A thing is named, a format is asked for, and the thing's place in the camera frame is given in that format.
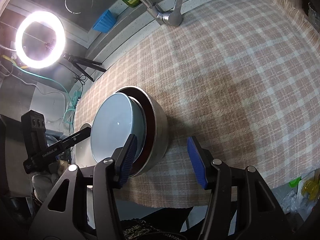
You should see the white plate with leaf print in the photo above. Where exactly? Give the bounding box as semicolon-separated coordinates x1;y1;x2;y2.
74;138;97;168

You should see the large stainless steel bowl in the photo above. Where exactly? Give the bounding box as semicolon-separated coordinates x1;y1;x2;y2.
117;89;169;168

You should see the teal power cable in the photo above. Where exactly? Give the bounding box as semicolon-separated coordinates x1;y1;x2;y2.
10;60;81;131

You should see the ring light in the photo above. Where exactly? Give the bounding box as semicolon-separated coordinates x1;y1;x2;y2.
15;10;66;69

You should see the chrome faucet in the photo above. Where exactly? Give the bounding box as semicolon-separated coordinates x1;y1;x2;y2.
120;0;185;28

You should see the pale green ceramic bowl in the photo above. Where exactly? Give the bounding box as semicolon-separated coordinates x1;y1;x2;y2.
91;93;146;162

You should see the black thin cable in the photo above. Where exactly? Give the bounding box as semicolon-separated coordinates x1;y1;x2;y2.
74;73;87;98

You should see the black tripod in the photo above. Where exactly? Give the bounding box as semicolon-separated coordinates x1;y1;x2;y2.
63;53;106;82

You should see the red steel-lined bowl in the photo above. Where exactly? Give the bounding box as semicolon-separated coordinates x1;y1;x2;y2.
119;86;156;177

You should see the beige plaid tablecloth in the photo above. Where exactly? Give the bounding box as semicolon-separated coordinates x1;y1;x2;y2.
74;0;319;208

